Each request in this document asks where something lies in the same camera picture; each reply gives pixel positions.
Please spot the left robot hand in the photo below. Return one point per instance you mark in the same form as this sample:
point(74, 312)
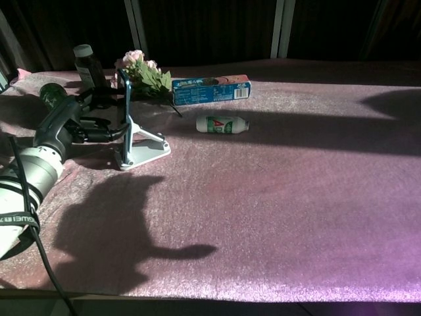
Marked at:
point(60, 121)

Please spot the black smartphone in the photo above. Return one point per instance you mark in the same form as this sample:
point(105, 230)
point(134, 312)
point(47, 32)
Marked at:
point(126, 108)

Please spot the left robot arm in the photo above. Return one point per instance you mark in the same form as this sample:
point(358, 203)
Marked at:
point(29, 181)

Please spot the white plastic stand base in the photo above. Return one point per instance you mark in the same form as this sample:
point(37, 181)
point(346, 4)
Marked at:
point(146, 151)

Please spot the green plastic bottle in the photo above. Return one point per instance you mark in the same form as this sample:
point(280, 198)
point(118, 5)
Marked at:
point(52, 93)

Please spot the dark bottle grey cap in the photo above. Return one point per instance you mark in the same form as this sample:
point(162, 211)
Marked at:
point(89, 67)

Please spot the pink flower bouquet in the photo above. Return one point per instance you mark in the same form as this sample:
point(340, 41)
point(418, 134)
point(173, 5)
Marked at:
point(148, 77)

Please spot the blue cookie box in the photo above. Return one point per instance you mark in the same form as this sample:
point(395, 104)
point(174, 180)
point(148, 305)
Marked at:
point(210, 90)

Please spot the small white drink bottle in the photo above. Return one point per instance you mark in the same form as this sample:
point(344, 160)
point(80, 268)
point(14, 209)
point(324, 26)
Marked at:
point(220, 124)

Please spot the pink tablecloth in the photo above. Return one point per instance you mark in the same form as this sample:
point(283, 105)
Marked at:
point(263, 204)

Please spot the grey window post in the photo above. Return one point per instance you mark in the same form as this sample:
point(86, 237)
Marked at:
point(136, 29)
point(282, 29)

